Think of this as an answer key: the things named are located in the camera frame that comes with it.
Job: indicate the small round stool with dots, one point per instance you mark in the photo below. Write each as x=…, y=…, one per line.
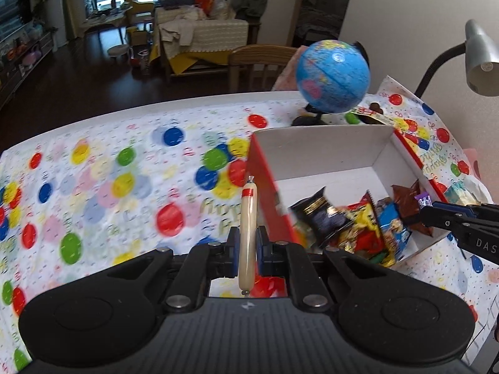
x=117, y=50

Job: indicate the wooden chair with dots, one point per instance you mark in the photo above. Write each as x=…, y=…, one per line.
x=259, y=54

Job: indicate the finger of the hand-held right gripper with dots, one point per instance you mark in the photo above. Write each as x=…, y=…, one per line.
x=436, y=229
x=448, y=212

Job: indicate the pink cloth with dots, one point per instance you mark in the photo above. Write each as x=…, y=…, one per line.
x=288, y=74

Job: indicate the sausage stick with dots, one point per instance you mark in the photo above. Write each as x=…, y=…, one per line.
x=248, y=233

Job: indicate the pale green snack packet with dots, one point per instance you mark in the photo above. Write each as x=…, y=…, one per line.
x=464, y=193

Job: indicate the brown red snack packet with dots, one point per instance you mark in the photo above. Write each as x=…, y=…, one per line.
x=407, y=202

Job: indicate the blue snack packet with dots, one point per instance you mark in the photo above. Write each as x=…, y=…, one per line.
x=393, y=226

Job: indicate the television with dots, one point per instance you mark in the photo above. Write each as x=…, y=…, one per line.
x=13, y=11

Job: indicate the yellow red snack packet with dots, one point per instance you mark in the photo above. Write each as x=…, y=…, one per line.
x=360, y=222

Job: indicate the plastic bottle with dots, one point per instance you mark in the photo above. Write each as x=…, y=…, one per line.
x=146, y=64

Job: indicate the wooden television cabinet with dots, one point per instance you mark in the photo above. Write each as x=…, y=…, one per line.
x=23, y=70

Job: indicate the grey desk lamp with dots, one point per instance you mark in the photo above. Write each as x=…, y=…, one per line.
x=481, y=60

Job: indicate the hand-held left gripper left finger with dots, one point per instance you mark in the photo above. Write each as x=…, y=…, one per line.
x=234, y=253

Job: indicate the crumpled white cloth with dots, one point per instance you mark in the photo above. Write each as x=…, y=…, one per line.
x=177, y=31

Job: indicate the sofa with cream cover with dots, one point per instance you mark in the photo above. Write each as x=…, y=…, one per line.
x=218, y=33

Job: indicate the red white snack wrapper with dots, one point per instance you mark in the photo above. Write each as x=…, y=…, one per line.
x=370, y=112

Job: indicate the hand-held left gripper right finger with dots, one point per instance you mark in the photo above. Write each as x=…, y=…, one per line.
x=263, y=253

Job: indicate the red cardboard box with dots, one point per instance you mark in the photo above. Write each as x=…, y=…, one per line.
x=331, y=152

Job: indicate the balloon print tablecloth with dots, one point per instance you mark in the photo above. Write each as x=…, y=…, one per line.
x=117, y=210

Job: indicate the purple candy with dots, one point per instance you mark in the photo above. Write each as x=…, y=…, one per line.
x=424, y=200

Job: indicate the blue globe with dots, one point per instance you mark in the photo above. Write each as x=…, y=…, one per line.
x=333, y=76

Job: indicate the black snack packet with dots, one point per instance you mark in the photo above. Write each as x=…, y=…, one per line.
x=321, y=216

